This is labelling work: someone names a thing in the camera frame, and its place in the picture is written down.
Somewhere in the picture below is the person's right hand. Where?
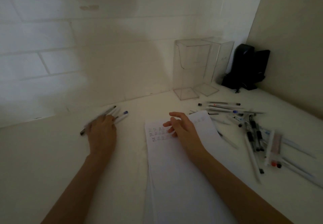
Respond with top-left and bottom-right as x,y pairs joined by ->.
163,112 -> 206,160

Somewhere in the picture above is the person's left hand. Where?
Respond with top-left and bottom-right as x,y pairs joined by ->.
86,114 -> 118,158

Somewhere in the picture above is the white pen with black tip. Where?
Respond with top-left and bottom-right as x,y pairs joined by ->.
80,106 -> 117,136

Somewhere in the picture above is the white pen with blue cap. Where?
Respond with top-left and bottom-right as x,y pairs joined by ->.
114,111 -> 129,125

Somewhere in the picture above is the person's right forearm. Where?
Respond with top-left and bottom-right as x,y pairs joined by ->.
191,150 -> 295,224

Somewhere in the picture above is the person's left forearm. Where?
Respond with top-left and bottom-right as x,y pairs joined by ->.
40,154 -> 114,224

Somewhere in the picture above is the tall clear acrylic box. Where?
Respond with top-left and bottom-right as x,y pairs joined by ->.
194,37 -> 235,97
173,39 -> 213,101

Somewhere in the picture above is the white paper sheet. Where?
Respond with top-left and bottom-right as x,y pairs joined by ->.
145,110 -> 238,224

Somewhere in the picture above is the pile of white pens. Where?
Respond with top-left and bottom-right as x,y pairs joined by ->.
189,101 -> 323,189

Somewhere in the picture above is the black rounded device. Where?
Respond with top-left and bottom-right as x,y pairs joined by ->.
222,44 -> 258,91

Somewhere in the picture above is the clear packet of pens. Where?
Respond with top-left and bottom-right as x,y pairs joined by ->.
264,130 -> 283,169

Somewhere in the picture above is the black flat device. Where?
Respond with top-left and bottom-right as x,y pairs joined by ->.
254,50 -> 271,83

